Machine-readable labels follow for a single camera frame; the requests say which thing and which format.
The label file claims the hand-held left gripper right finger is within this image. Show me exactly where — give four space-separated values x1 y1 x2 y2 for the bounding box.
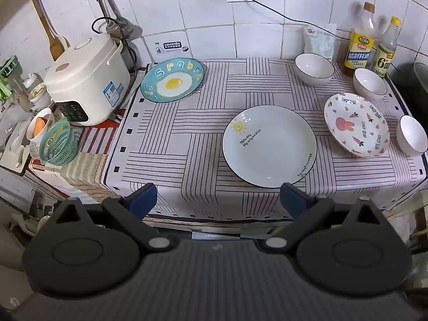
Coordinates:
256 183 385 253

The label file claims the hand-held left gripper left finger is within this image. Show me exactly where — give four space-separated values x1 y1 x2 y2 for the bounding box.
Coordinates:
50 183 178 254

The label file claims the white bowl with dark rim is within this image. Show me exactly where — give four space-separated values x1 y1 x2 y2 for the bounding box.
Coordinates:
396 115 427 156
294 53 335 87
353 68 388 100

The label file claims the white sun print plate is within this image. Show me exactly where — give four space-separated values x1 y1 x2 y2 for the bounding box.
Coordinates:
222 105 318 188

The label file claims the striped white tablecloth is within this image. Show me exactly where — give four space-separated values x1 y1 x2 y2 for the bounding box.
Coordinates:
104 57 428 223

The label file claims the red striped patchwork cloth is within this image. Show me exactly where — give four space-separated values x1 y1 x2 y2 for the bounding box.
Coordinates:
25 120 124 204

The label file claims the pink rabbit print plate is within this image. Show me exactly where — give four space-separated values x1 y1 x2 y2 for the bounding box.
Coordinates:
324 93 391 158

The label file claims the green plastic colander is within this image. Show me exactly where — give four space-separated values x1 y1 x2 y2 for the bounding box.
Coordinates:
39 118 81 166

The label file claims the blue fried egg plate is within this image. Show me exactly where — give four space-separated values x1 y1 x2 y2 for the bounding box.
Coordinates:
140 57 205 104

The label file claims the small white bowl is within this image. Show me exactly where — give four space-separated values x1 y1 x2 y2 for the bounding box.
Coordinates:
26 108 55 141

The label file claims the white rice cooker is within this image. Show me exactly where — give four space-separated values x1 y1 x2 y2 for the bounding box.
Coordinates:
43 33 132 127

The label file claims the white ceramic jar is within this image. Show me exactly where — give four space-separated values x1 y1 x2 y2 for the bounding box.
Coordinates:
22 73 51 111

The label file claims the white plastic packet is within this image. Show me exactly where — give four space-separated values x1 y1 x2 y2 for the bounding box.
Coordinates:
303 23 338 61

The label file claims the yellow label cooking wine bottle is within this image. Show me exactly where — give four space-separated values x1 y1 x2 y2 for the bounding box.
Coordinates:
344 2 378 77

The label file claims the clear vinegar bottle yellow cap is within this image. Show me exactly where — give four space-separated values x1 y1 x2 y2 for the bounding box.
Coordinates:
370 17 402 78

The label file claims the dark cooking pot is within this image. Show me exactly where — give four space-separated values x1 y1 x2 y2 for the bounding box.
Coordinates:
389 61 428 108

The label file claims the wooden spatula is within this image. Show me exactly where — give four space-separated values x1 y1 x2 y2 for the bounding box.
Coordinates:
30 0 69 61

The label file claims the green plastic rack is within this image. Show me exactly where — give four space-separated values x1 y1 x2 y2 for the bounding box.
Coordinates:
0 55 22 97

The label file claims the metal ladle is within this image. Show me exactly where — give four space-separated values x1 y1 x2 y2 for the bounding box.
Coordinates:
87 0 134 39

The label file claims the black rice cooker cord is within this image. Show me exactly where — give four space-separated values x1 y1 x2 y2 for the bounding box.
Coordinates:
92 17 138 74

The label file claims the wall sticker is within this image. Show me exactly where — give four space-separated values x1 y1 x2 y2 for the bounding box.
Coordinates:
155 40 189 56

